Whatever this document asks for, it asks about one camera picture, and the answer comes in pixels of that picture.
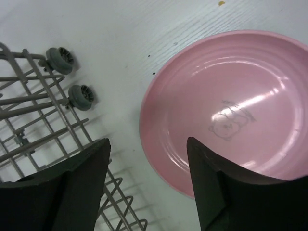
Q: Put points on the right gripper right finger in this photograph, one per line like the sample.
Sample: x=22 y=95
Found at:
x=232 y=198

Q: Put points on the pink plate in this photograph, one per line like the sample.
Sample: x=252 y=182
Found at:
x=243 y=94

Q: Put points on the grey wire dish rack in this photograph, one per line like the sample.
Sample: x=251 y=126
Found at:
x=40 y=127

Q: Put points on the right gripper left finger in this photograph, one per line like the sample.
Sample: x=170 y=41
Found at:
x=64 y=197

